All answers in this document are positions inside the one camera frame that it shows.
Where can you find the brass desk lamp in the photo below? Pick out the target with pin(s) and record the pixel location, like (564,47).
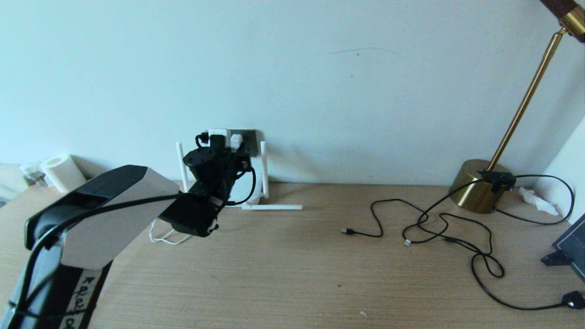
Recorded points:
(475,192)

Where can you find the black plastic stand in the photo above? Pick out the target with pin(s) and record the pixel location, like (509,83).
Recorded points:
(555,259)

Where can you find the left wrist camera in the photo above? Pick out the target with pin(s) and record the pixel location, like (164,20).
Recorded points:
(219,135)

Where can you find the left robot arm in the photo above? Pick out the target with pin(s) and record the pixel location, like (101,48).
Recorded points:
(114,214)

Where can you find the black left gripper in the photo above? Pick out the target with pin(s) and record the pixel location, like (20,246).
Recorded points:
(228,167)

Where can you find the white paper roll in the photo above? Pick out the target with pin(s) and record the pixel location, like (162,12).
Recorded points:
(61,173)

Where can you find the white power adapter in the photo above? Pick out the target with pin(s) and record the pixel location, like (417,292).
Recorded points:
(236,140)

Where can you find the white router with antennas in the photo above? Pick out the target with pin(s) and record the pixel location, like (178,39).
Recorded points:
(274,207)

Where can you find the grey wall socket plate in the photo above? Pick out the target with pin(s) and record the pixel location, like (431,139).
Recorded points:
(251,137)

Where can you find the crumpled white tissue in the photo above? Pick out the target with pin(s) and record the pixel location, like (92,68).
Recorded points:
(539,201)

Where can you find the small clear jar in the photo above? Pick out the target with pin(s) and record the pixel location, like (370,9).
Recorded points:
(32,173)

